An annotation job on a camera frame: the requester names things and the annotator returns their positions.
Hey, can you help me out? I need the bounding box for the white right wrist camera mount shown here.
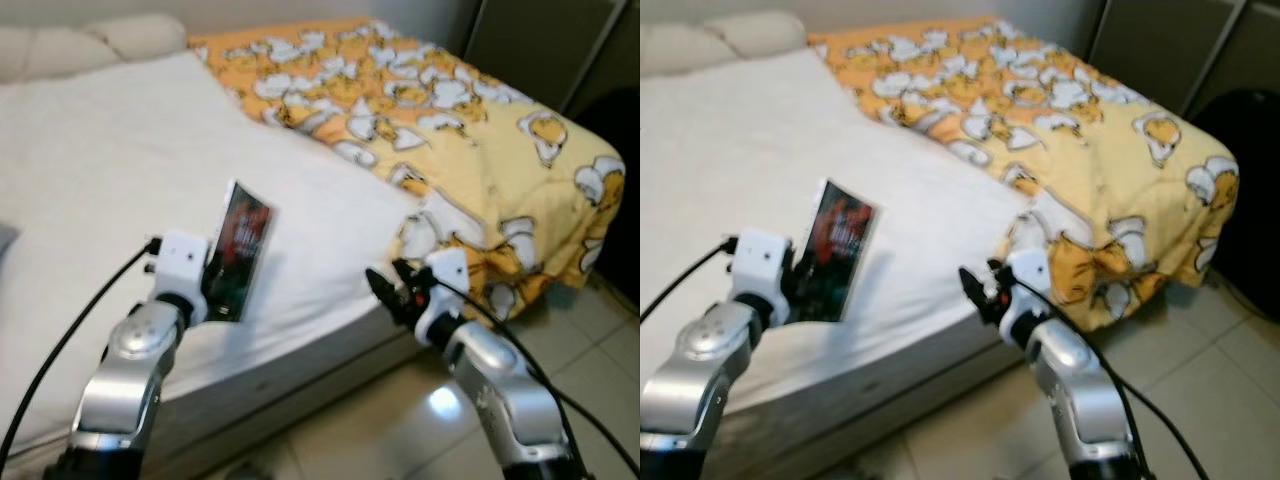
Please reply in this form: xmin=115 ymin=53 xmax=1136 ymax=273
xmin=1000 ymin=250 xmax=1051 ymax=346
xmin=415 ymin=250 xmax=471 ymax=346

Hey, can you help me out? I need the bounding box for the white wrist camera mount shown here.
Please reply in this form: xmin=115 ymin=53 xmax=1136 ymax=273
xmin=730 ymin=230 xmax=796 ymax=326
xmin=415 ymin=250 xmax=471 ymax=346
xmin=150 ymin=232 xmax=209 ymax=321
xmin=1000 ymin=250 xmax=1051 ymax=346

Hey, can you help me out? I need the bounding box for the white quilted mattress cover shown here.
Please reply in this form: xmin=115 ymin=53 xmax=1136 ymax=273
xmin=640 ymin=48 xmax=1041 ymax=441
xmin=0 ymin=50 xmax=421 ymax=451

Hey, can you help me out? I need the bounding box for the beige bolster pillow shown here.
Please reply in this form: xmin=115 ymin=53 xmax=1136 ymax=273
xmin=640 ymin=10 xmax=809 ymax=76
xmin=0 ymin=13 xmax=189 ymax=83

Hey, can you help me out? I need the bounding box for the yellow cartoon print blanket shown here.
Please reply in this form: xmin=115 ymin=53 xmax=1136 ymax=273
xmin=188 ymin=17 xmax=627 ymax=321
xmin=808 ymin=15 xmax=1241 ymax=333

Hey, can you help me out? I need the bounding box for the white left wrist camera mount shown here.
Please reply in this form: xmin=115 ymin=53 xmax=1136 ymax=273
xmin=730 ymin=230 xmax=796 ymax=326
xmin=150 ymin=232 xmax=209 ymax=321

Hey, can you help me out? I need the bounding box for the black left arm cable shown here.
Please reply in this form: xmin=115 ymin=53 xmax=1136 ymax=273
xmin=0 ymin=237 xmax=161 ymax=471
xmin=640 ymin=237 xmax=739 ymax=323

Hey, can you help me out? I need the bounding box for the dark cover book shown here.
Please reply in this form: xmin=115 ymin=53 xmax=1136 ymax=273
xmin=790 ymin=178 xmax=879 ymax=323
xmin=203 ymin=180 xmax=274 ymax=323

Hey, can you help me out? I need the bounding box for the dark grey wardrobe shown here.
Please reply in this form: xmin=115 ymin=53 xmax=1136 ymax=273
xmin=465 ymin=0 xmax=641 ymax=116
xmin=1085 ymin=0 xmax=1280 ymax=116

